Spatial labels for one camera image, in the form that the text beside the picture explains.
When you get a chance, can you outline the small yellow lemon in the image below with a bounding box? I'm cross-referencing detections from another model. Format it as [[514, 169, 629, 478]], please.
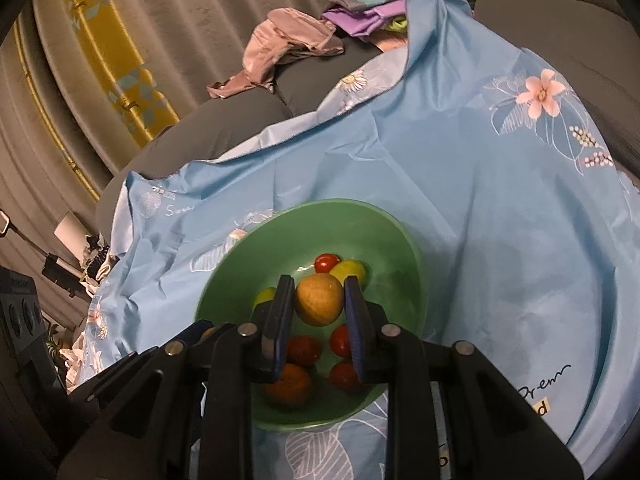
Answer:
[[330, 259, 368, 291]]

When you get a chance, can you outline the purple cloth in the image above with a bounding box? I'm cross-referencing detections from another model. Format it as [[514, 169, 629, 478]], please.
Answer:
[[322, 0, 406, 38]]

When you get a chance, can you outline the orange tangerine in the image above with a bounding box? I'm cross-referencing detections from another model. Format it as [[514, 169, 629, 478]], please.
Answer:
[[264, 364, 315, 408]]

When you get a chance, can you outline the pink satin cloth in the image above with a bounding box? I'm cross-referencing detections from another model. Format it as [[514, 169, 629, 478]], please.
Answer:
[[207, 7, 346, 101]]

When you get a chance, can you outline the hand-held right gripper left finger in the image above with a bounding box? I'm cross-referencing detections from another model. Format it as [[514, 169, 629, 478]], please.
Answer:
[[59, 275, 296, 480]]

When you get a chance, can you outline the blue floral bed sheet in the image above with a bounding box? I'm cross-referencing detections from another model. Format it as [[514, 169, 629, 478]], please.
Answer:
[[65, 0, 640, 480]]

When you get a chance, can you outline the patterned dark cloth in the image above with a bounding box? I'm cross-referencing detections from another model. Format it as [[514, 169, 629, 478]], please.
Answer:
[[80, 232, 121, 286]]

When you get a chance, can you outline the black stand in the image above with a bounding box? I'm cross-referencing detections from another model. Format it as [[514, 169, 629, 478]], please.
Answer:
[[0, 212, 83, 288]]

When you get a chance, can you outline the grey sofa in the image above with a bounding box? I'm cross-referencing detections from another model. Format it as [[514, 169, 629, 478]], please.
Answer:
[[95, 0, 640, 241]]

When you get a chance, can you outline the green bowl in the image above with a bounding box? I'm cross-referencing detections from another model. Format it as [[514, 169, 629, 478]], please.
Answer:
[[194, 199, 428, 431]]

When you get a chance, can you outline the tan longan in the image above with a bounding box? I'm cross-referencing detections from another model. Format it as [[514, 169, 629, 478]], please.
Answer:
[[293, 272, 346, 327]]

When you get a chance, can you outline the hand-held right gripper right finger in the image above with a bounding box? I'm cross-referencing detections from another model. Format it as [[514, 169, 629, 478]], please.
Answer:
[[342, 276, 583, 480]]

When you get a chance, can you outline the grey curtain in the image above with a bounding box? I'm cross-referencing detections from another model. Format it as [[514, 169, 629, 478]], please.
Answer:
[[0, 0, 416, 281]]

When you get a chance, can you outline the white box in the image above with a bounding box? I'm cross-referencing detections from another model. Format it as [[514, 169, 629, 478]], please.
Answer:
[[54, 211, 88, 261]]

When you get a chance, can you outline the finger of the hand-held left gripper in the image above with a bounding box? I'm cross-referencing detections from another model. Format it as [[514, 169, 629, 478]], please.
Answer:
[[67, 321, 236, 411]]

